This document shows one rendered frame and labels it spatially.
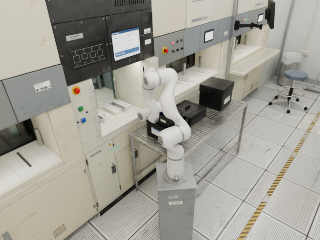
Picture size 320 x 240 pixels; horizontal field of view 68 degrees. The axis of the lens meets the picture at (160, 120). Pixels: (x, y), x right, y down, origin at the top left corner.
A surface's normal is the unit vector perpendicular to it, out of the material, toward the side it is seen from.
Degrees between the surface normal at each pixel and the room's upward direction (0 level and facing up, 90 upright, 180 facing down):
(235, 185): 0
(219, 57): 90
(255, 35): 90
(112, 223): 0
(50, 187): 90
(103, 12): 90
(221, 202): 0
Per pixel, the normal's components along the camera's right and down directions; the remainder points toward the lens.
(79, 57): 0.75, 0.33
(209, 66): -0.66, 0.40
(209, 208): -0.03, -0.85
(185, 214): 0.06, 0.52
